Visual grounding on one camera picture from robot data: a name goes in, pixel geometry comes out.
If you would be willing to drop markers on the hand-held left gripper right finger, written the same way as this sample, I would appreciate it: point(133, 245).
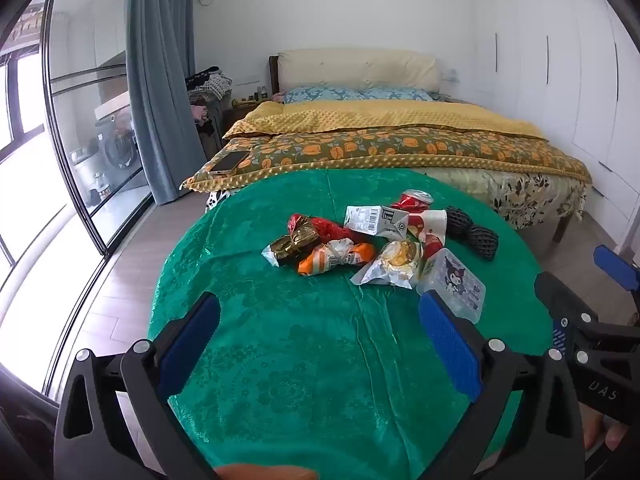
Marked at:
point(450, 345)

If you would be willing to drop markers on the green patterned tablecloth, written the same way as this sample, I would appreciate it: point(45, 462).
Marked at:
point(300, 340)

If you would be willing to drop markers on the wall socket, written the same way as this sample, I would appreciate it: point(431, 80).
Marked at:
point(450, 75)

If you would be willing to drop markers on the orange snack wrapper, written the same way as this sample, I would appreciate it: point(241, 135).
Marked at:
point(325, 259)

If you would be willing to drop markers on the smartphone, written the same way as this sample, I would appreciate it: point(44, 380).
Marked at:
point(227, 163)

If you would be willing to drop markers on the orange floral quilt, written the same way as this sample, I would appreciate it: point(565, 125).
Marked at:
point(400, 150)

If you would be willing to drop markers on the red drink can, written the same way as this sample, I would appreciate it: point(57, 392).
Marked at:
point(412, 201)

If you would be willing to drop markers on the clear cartoon plastic container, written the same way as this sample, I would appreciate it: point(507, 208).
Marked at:
point(452, 280)

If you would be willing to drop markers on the cream headboard cushion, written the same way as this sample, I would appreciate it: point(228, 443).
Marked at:
point(360, 67)

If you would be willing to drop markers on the black framed glass partition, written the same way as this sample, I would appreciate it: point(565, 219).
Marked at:
point(85, 110)

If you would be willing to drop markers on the gold and brown snack wrapper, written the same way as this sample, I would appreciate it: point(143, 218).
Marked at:
point(290, 247)

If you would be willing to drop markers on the wooden nightstand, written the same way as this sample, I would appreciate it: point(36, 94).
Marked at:
point(239, 112)

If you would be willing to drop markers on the yellow dotted blanket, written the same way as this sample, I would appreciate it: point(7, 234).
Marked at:
point(380, 117)

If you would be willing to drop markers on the white milk carton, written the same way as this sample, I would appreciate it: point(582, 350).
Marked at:
point(372, 220)

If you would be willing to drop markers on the wooden bed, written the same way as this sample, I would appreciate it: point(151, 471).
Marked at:
point(380, 135)

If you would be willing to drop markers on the black foam fruit net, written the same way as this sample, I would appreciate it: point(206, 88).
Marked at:
point(477, 240)

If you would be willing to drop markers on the washing machine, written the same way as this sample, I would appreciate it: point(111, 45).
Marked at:
point(117, 140)

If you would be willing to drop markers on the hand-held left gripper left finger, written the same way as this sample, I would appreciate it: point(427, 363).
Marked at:
point(190, 340)

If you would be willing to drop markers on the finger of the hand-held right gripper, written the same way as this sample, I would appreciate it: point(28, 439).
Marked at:
point(622, 272)
point(562, 300)

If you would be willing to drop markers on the grey-blue curtain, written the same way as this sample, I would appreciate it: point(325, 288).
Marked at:
point(155, 85)

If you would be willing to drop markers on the pile of clothes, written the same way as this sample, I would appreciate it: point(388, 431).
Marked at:
point(207, 90)

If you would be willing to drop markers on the bread wrapper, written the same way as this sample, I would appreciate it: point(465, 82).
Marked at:
point(395, 262)

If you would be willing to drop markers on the person's left hand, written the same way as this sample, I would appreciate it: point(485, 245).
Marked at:
point(265, 473)

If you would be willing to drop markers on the black and white spotted cloth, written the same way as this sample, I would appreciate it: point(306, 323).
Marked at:
point(216, 201)

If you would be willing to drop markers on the red plastic bag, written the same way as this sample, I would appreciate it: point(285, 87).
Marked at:
point(325, 227)

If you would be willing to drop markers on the red and white paper cup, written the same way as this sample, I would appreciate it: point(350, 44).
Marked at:
point(431, 230)

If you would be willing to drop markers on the white wardrobe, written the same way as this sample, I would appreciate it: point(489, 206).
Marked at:
point(565, 60)

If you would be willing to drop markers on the leaf print bed sheet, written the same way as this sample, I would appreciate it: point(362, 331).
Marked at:
point(530, 192)

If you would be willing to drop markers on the window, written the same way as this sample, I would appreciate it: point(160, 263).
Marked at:
point(20, 110)

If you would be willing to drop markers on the person's right hand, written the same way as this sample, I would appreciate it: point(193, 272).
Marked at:
point(600, 427)

